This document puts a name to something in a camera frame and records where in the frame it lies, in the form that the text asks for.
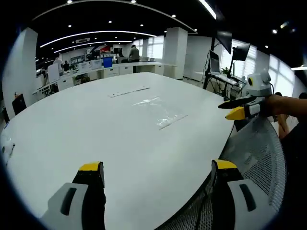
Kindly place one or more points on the green potted plant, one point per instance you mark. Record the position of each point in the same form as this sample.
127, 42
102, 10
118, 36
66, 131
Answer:
225, 71

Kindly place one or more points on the desk with monitor stands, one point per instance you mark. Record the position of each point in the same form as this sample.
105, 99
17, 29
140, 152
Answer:
223, 80

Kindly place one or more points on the black office chair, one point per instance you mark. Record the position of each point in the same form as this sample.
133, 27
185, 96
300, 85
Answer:
19, 104

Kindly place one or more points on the white mesh office chair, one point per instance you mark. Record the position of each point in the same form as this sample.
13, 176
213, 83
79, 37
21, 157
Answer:
259, 153

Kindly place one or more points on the blue storage bin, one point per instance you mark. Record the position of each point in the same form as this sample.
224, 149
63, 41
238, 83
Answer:
107, 62

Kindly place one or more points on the black monitor on stand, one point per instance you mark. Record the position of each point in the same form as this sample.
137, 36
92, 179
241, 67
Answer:
241, 52

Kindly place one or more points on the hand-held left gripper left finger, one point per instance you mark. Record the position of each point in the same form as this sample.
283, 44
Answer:
79, 203

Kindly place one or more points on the crumpled clear plastic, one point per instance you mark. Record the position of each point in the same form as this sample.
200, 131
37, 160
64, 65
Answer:
7, 149

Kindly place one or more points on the person's dark clothing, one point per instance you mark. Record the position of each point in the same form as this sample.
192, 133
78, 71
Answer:
296, 153

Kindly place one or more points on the tilted grey monitor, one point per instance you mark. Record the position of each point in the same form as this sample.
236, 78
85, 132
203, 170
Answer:
214, 61

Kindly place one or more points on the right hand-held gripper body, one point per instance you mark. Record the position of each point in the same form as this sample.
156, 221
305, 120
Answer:
260, 86

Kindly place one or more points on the large black monitor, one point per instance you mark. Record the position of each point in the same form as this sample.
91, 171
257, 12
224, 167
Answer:
225, 40

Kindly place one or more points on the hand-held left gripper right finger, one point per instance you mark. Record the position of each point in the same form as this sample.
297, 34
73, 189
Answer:
227, 203

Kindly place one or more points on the clear resealable bag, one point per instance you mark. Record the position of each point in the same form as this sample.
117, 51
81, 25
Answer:
165, 115

